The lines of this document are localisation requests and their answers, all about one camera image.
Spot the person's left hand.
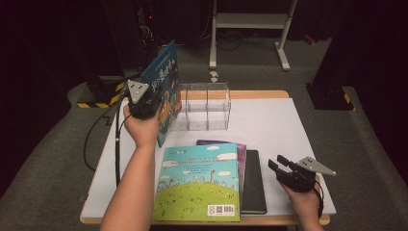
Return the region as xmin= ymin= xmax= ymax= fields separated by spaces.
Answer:
xmin=122 ymin=105 xmax=161 ymax=149

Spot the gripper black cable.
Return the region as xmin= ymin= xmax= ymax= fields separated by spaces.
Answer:
xmin=313 ymin=180 xmax=325 ymax=219
xmin=114 ymin=90 xmax=131 ymax=188

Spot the dark equipment rack with wires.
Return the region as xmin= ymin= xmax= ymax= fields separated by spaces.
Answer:
xmin=134 ymin=0 xmax=162 ymax=70

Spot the black floor cable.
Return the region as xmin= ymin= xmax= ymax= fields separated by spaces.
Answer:
xmin=83 ymin=71 xmax=143 ymax=171

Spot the dark blue picture book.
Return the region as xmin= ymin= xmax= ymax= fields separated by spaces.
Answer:
xmin=140 ymin=39 xmax=183 ymax=148

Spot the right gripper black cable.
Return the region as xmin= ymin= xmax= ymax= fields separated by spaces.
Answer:
xmin=313 ymin=180 xmax=325 ymax=219

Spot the black yellow striped base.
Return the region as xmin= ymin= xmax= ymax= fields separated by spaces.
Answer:
xmin=76 ymin=75 xmax=126 ymax=110
xmin=305 ymin=83 xmax=357 ymax=112

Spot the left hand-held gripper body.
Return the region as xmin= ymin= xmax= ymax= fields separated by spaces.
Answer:
xmin=123 ymin=79 xmax=162 ymax=121

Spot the purple magazine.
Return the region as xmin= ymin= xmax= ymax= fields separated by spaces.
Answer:
xmin=195 ymin=139 xmax=247 ymax=194

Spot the light blue green picture book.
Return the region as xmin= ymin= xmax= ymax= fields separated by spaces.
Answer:
xmin=152 ymin=141 xmax=242 ymax=223

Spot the black notebook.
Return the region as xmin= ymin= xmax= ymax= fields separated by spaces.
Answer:
xmin=241 ymin=149 xmax=268 ymax=216

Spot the clear acrylic book rack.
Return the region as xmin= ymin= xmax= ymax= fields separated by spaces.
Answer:
xmin=172 ymin=82 xmax=232 ymax=132

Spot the white table mat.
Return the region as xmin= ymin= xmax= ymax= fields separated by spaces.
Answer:
xmin=81 ymin=97 xmax=338 ymax=220

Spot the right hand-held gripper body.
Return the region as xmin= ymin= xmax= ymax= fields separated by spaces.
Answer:
xmin=278 ymin=156 xmax=338 ymax=193

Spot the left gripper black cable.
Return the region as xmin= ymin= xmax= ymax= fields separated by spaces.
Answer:
xmin=114 ymin=90 xmax=131 ymax=188

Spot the person's right hand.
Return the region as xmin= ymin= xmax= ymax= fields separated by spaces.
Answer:
xmin=278 ymin=175 xmax=322 ymax=222

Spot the white metal stand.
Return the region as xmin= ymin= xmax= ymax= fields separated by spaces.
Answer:
xmin=208 ymin=0 xmax=298 ymax=72

